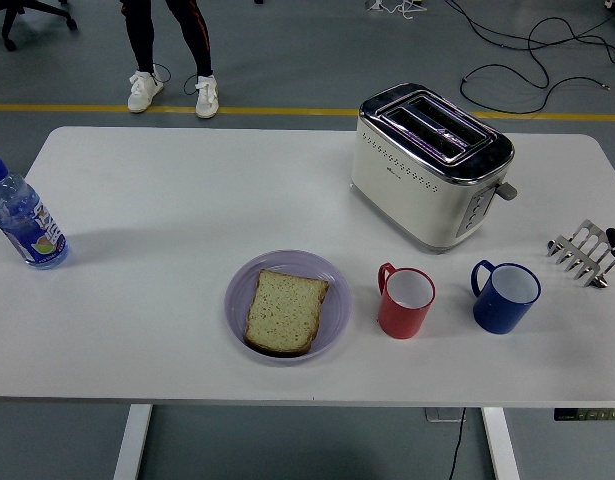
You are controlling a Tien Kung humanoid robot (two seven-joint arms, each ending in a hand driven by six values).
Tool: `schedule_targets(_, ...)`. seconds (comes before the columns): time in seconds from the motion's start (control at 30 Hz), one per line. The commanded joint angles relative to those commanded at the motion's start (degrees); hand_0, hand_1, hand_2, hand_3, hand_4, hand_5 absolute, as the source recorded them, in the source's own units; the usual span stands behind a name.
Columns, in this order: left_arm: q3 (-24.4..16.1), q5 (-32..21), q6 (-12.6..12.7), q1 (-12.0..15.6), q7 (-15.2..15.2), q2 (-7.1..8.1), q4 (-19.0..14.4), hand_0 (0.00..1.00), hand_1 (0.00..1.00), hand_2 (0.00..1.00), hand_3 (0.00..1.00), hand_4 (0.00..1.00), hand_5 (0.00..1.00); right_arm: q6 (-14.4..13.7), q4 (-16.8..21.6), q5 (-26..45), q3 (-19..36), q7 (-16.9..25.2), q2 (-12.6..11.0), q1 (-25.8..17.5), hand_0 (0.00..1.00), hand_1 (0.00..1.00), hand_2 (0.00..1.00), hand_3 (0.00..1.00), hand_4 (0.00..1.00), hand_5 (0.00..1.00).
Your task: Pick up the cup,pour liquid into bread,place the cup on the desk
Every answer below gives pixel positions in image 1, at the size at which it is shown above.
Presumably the purple round plate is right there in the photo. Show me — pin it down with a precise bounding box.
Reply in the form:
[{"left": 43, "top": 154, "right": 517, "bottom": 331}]
[{"left": 223, "top": 249, "right": 353, "bottom": 368}]

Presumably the thin black hanging cable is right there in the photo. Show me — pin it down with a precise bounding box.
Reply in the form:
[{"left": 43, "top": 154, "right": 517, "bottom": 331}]
[{"left": 446, "top": 407, "right": 468, "bottom": 480}]

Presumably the red cup white inside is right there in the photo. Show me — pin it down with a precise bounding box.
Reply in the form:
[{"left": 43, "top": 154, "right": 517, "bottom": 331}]
[{"left": 377, "top": 262, "right": 437, "bottom": 341}]

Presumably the blue cup white inside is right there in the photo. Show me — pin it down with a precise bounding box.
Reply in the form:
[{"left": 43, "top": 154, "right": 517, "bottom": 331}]
[{"left": 470, "top": 259, "right": 542, "bottom": 335}]

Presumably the person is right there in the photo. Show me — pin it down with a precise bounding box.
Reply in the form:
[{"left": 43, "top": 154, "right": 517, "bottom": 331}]
[{"left": 117, "top": 0, "right": 220, "bottom": 120}]

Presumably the cream and chrome toaster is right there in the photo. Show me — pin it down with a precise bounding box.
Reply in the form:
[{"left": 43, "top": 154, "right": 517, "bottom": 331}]
[{"left": 350, "top": 82, "right": 519, "bottom": 255}]

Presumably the thin black floor wire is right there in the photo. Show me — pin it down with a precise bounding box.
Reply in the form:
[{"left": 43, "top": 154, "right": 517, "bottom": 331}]
[{"left": 151, "top": 62, "right": 203, "bottom": 97}]

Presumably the white table leg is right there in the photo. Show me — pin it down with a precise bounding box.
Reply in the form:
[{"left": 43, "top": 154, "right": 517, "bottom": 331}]
[
  {"left": 480, "top": 406, "right": 522, "bottom": 480},
  {"left": 111, "top": 403, "right": 154, "bottom": 480}
]

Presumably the black table control panel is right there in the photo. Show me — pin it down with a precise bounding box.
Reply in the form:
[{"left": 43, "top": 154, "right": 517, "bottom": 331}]
[{"left": 553, "top": 407, "right": 615, "bottom": 422}]

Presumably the grey box under table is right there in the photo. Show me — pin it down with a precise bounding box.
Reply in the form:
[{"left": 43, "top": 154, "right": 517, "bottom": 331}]
[{"left": 424, "top": 407, "right": 466, "bottom": 424}]

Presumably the slice of toast bread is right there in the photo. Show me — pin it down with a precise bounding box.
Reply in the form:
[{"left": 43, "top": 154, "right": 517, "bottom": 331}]
[{"left": 243, "top": 268, "right": 331, "bottom": 358}]

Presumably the clear bottle blue cap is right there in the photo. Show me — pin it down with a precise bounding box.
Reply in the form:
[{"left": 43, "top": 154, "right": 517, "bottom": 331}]
[{"left": 0, "top": 156, "right": 70, "bottom": 271}]

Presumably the black office chair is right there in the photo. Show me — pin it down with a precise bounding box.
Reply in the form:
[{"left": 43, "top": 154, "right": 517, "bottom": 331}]
[{"left": 0, "top": 0, "right": 79, "bottom": 53}]

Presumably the white floor cable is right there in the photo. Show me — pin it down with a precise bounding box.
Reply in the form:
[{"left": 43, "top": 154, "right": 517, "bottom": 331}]
[{"left": 364, "top": 0, "right": 428, "bottom": 22}]

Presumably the black floor cable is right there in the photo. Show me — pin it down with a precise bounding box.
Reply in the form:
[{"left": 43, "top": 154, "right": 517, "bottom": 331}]
[{"left": 444, "top": 0, "right": 615, "bottom": 115}]

